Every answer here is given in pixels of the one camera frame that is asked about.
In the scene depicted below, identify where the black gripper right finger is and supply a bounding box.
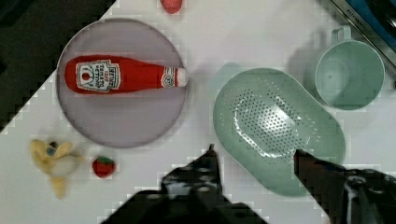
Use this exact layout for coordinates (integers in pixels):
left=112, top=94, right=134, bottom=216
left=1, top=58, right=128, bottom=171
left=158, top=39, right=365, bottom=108
left=293, top=149, right=396, bottom=224

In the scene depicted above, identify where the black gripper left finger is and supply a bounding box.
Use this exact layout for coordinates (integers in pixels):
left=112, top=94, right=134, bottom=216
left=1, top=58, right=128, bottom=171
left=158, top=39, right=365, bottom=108
left=102, top=145, right=267, bottom=224

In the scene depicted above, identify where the mint green plastic strainer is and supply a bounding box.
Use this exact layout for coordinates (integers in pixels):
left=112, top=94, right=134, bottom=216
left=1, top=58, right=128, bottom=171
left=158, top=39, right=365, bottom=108
left=209, top=63, right=346, bottom=197

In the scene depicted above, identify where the small red strawberry toy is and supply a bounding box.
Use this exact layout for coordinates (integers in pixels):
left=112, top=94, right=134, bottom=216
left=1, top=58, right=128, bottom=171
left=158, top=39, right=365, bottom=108
left=92, top=157, right=116, bottom=178

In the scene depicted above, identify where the grey round plate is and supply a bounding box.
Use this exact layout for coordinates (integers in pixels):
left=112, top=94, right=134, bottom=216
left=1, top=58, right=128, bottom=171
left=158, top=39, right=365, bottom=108
left=57, top=19, right=187, bottom=148

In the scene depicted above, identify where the mint green plastic cup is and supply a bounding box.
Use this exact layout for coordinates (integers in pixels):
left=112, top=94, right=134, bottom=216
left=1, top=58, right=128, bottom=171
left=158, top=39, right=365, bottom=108
left=314, top=25, right=385, bottom=110

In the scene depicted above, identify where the yellow plush banana toy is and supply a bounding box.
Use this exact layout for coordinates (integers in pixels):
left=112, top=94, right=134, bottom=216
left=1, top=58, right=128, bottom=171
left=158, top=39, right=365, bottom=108
left=29, top=139, right=85, bottom=200

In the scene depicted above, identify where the red plush ketchup bottle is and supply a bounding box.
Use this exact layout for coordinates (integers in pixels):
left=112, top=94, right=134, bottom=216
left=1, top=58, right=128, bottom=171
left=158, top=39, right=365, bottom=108
left=64, top=55, right=188, bottom=94

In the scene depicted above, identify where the large red strawberry toy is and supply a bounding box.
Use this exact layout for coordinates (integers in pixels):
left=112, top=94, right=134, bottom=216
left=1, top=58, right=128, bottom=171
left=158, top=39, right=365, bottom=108
left=160, top=0, right=183, bottom=14

